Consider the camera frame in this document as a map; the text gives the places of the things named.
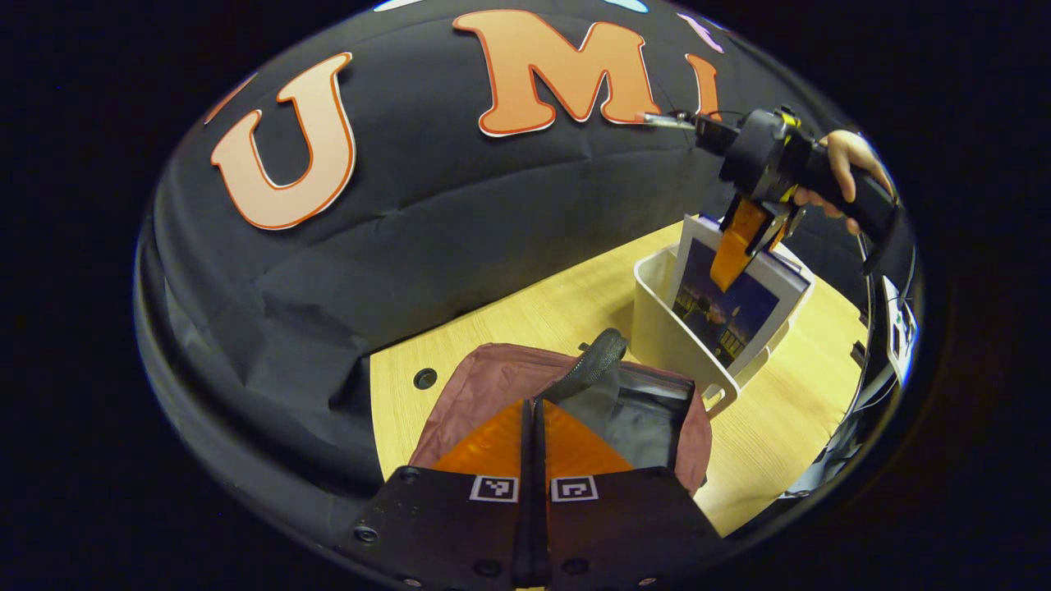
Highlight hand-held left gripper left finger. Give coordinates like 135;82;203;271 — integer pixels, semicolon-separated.
353;400;539;591

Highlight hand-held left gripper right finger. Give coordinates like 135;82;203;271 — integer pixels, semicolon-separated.
534;400;727;591

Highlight white bookshelf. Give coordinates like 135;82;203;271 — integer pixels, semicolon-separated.
631;215;816;418

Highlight blue cover book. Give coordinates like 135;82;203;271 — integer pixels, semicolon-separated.
669;215;810;377

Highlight white device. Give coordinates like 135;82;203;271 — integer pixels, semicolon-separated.
883;275;920;387

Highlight maroon schoolbag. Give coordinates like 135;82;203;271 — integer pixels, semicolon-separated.
408;328;714;497

